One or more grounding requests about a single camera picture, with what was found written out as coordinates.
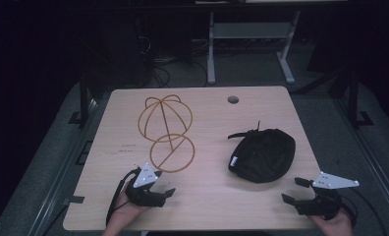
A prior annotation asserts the black cap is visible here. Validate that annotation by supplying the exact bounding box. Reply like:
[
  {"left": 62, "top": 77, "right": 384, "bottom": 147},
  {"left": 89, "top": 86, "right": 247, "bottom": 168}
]
[{"left": 227, "top": 120, "right": 297, "bottom": 184}]

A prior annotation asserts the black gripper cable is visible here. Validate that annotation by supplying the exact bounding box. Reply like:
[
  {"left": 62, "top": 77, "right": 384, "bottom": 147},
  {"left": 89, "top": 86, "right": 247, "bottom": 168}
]
[
  {"left": 105, "top": 166, "right": 141, "bottom": 228},
  {"left": 341, "top": 188, "right": 389, "bottom": 236}
]

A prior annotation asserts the grey metal rail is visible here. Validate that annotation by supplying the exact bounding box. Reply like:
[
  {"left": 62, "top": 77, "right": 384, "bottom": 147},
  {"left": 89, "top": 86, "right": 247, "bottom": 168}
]
[
  {"left": 27, "top": 96, "right": 100, "bottom": 236},
  {"left": 333, "top": 96, "right": 389, "bottom": 228}
]

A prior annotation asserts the black metal stand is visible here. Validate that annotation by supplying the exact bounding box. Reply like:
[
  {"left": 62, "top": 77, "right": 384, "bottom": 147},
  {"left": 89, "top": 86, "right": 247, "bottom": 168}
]
[
  {"left": 329, "top": 65, "right": 375, "bottom": 128},
  {"left": 67, "top": 69, "right": 100, "bottom": 128}
]

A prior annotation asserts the white metal desk frame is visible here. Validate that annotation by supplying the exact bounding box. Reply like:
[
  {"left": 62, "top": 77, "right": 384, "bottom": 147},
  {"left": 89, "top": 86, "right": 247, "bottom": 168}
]
[{"left": 206, "top": 9, "right": 303, "bottom": 86}]

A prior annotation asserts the tangle of floor cables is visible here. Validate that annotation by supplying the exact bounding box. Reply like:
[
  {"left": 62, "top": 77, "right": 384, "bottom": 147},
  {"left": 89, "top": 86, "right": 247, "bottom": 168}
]
[{"left": 135, "top": 32, "right": 210, "bottom": 89}]

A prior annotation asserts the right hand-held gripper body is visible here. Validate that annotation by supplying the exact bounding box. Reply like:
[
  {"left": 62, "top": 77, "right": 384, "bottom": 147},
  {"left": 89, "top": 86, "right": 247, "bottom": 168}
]
[{"left": 294, "top": 170, "right": 361, "bottom": 221}]

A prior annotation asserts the person's right hand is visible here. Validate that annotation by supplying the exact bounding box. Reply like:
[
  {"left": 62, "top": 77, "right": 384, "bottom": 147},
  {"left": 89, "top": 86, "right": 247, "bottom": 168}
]
[{"left": 307, "top": 207, "right": 356, "bottom": 236}]

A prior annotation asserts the small dark table bracket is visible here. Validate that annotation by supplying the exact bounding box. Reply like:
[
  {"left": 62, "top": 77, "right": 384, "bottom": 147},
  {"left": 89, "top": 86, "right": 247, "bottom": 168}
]
[{"left": 63, "top": 195, "right": 85, "bottom": 206}]

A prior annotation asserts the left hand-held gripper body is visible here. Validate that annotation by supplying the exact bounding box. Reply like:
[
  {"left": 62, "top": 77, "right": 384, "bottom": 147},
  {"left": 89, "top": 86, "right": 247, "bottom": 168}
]
[{"left": 125, "top": 161, "right": 168, "bottom": 208}]

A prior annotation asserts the golden wire hat stand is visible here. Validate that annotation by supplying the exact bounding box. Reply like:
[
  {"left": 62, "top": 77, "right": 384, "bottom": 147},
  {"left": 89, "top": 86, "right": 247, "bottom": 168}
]
[{"left": 137, "top": 93, "right": 196, "bottom": 174}]

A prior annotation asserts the person's left hand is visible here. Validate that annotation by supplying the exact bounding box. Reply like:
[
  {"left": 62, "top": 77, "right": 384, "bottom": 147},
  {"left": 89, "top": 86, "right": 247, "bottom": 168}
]
[{"left": 111, "top": 182, "right": 151, "bottom": 229}]

